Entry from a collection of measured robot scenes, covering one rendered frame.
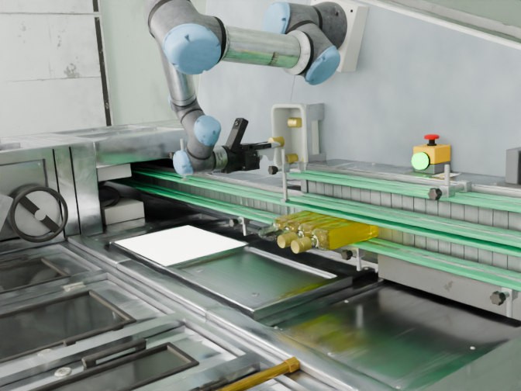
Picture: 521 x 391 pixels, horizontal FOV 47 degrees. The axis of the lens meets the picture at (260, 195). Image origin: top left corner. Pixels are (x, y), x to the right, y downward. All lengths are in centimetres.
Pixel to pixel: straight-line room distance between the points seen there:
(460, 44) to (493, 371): 80
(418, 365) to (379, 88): 85
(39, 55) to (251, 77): 318
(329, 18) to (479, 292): 86
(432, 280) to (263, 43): 74
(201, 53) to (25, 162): 118
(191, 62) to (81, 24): 405
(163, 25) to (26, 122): 389
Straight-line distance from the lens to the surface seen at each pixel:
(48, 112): 525
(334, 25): 180
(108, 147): 246
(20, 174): 238
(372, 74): 182
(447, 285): 159
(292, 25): 168
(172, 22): 137
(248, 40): 147
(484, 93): 160
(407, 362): 130
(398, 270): 169
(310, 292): 157
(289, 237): 157
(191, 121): 170
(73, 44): 535
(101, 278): 197
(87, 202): 245
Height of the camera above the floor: 209
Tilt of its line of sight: 35 degrees down
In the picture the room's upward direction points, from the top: 102 degrees counter-clockwise
